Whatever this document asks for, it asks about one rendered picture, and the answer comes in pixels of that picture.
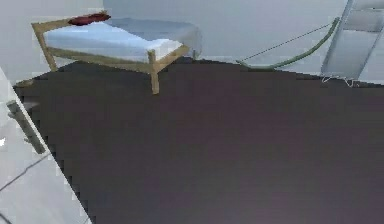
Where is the wooden bed with white mattress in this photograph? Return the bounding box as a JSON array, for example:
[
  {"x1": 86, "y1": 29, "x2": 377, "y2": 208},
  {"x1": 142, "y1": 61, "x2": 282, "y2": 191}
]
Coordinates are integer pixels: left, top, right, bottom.
[{"x1": 31, "y1": 17, "x2": 191, "y2": 96}]

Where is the green curved bow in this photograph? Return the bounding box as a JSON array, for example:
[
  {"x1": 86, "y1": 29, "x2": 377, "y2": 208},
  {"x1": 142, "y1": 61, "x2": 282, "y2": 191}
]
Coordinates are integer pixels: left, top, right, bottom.
[{"x1": 235, "y1": 16, "x2": 341, "y2": 71}]

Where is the dark red pillow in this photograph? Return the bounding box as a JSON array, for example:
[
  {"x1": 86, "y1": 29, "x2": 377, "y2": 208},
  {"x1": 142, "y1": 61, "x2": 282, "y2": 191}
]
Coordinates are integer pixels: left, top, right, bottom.
[{"x1": 68, "y1": 11, "x2": 112, "y2": 27}]

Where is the grey fridge handle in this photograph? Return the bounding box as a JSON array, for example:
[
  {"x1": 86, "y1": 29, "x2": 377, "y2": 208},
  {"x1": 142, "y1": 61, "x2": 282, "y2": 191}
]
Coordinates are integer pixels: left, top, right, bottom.
[{"x1": 6, "y1": 99, "x2": 47, "y2": 155}]

